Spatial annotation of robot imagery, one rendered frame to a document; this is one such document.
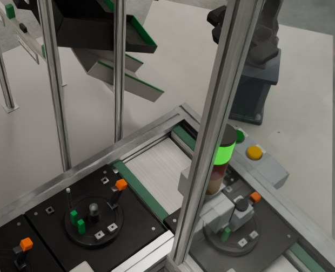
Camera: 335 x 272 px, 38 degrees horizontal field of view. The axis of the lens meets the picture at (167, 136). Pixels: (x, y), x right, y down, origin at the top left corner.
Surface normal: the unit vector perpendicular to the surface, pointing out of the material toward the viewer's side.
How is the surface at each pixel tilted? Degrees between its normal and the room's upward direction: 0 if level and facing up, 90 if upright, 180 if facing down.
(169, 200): 0
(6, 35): 0
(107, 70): 90
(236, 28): 90
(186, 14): 0
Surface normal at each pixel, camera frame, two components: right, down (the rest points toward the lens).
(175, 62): 0.08, -0.61
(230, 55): -0.77, 0.46
